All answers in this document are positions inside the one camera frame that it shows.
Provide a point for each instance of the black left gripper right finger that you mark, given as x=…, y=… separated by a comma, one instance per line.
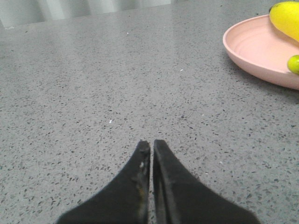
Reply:
x=181, y=199

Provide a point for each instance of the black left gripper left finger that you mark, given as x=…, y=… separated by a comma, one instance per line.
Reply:
x=124, y=200

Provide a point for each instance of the yellow banana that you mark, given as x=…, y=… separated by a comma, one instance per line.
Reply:
x=284, y=16

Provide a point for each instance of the pink plate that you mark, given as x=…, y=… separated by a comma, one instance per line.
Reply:
x=258, y=48

